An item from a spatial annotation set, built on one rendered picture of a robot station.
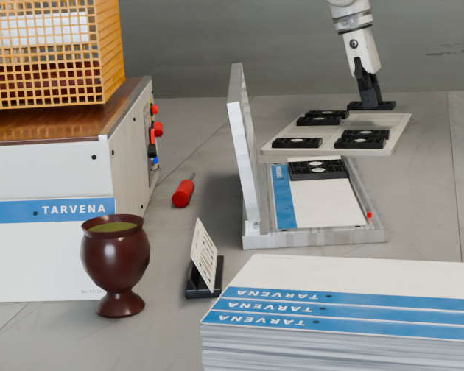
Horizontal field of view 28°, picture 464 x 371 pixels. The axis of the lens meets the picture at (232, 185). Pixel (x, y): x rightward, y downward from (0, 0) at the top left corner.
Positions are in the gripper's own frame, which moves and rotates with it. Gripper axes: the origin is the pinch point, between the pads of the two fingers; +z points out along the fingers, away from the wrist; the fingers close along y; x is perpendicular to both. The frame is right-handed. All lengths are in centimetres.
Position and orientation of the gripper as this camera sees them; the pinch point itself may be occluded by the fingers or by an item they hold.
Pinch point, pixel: (371, 97)
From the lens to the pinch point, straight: 203.9
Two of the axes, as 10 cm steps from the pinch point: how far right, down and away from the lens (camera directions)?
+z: 2.6, 9.5, 1.8
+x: -9.1, 1.8, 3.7
